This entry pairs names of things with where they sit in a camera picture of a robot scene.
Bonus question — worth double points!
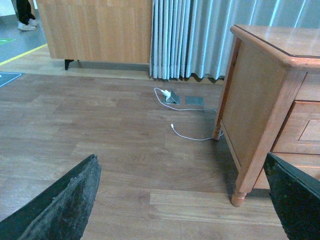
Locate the open floor socket box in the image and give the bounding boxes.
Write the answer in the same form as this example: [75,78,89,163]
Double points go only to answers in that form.
[161,90,181,105]

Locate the black cabinet leg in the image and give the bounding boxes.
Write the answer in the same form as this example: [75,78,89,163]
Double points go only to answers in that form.
[64,59,74,71]

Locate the wooden drawer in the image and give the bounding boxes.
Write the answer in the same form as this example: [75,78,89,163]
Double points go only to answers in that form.
[272,100,320,155]

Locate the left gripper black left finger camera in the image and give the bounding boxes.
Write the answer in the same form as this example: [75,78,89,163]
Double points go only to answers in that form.
[0,154,102,240]

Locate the closed floor socket cover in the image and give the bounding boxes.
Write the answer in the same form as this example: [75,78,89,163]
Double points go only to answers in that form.
[185,96,205,106]

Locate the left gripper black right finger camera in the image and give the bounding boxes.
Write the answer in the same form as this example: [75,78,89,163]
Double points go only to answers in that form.
[263,152,320,240]

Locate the person legs white shoes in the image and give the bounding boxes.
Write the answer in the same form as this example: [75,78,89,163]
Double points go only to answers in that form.
[16,0,38,32]

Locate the wooden nightstand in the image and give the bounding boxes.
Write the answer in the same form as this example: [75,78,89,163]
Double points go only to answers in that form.
[212,24,320,207]

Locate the large wooden cabinet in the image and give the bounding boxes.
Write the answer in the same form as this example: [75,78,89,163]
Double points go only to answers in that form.
[36,0,153,64]

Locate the white charging cable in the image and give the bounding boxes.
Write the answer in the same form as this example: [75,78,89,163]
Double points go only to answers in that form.
[153,86,225,142]

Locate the grey pleated curtain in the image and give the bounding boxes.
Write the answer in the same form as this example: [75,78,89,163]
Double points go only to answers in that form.
[149,0,320,80]

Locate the white charger plug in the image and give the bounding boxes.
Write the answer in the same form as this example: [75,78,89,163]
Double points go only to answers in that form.
[160,90,171,98]

